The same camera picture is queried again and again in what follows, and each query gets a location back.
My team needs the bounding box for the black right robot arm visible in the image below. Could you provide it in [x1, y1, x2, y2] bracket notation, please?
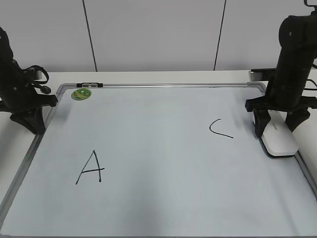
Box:
[245, 10, 317, 137]

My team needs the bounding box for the black right camera cable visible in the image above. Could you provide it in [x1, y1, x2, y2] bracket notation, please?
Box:
[304, 59, 317, 91]

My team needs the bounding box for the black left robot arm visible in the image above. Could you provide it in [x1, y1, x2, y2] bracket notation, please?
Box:
[0, 29, 58, 134]

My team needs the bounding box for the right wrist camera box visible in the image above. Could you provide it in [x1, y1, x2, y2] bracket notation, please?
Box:
[249, 68, 276, 81]

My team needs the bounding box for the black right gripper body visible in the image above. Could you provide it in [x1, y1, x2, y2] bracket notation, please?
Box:
[245, 71, 317, 112]

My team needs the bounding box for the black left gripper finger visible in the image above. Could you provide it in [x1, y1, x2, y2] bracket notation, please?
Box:
[10, 113, 37, 134]
[29, 108, 46, 134]

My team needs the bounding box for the white whiteboard eraser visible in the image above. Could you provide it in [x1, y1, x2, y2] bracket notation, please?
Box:
[259, 111, 299, 158]

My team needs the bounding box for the black left camera cable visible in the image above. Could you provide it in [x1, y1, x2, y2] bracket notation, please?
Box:
[24, 65, 52, 95]

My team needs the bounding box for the round green magnet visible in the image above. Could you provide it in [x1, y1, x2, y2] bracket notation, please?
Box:
[71, 88, 92, 101]

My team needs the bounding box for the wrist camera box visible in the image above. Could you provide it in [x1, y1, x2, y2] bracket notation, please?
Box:
[23, 67, 42, 80]
[249, 68, 276, 81]

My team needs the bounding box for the aluminium framed whiteboard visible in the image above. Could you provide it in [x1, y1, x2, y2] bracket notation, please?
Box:
[0, 83, 317, 238]

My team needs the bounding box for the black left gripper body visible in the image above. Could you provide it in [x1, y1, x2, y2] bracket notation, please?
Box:
[0, 61, 57, 113]

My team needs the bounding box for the black silver board hanger clip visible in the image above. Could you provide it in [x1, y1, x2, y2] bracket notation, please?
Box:
[76, 82, 103, 88]

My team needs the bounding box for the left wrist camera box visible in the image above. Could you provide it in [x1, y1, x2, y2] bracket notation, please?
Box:
[23, 67, 42, 80]

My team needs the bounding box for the black camera cable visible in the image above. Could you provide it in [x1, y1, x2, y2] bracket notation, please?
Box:
[24, 65, 52, 95]
[304, 59, 317, 91]

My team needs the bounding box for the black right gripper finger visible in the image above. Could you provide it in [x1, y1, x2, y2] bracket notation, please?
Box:
[253, 109, 271, 137]
[285, 109, 310, 132]

